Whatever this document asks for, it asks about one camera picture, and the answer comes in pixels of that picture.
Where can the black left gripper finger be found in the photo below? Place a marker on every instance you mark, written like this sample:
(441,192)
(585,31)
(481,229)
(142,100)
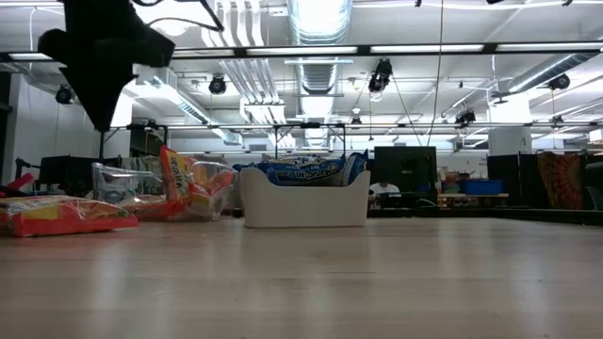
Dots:
(101,94)

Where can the black equipment box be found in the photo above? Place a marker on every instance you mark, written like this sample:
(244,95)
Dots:
(66,174)

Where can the clear plastic bin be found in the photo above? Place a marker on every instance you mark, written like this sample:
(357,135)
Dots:
(113,183)

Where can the black clamp stand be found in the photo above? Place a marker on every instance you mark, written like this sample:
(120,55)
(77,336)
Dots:
(18,169)

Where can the red plastic item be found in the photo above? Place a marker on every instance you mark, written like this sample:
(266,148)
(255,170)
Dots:
(21,181)

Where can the orange chicken ramen pack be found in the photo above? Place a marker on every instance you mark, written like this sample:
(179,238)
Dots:
(61,219)

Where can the white plastic bin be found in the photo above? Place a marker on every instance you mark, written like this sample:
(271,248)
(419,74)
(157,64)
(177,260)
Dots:
(306,202)

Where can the person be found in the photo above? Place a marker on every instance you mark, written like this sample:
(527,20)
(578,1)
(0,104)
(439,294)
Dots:
(384,189)

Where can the stacked colourful bowls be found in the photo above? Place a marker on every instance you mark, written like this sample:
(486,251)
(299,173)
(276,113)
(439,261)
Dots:
(452,184)

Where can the wooden shelf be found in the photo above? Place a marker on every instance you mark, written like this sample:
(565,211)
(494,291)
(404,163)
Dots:
(471,195)

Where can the blue storage bin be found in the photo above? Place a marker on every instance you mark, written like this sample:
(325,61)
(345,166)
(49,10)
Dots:
(480,187)

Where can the black cabinet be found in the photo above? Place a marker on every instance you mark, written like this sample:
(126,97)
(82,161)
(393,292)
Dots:
(511,179)

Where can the orange patterned cloth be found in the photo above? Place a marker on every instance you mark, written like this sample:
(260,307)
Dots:
(560,179)

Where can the black hanging camera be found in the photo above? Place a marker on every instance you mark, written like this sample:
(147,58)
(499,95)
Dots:
(64,94)
(379,75)
(465,117)
(217,85)
(559,81)

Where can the silver ventilation duct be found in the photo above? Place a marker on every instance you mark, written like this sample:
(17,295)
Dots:
(319,75)

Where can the black metal frame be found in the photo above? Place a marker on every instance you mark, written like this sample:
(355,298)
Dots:
(344,141)

